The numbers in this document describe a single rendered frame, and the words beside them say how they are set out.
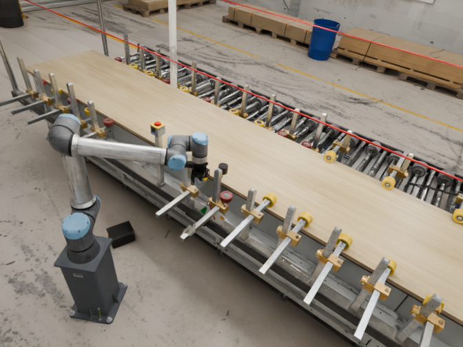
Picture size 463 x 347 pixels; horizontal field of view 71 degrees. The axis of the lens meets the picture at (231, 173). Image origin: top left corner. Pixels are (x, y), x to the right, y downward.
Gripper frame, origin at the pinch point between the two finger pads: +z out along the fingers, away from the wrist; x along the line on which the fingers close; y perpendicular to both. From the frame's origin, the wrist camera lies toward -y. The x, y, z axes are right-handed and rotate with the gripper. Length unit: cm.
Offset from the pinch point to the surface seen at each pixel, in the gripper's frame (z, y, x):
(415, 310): 6, 132, 7
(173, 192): 29.9, -28.6, 7.5
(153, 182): 30, -46, 5
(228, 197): 10.1, 16.0, 13.1
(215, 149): 10, -23, 48
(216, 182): -3.7, 10.9, 6.2
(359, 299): 20, 110, 6
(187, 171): 0.5, -13.5, 6.1
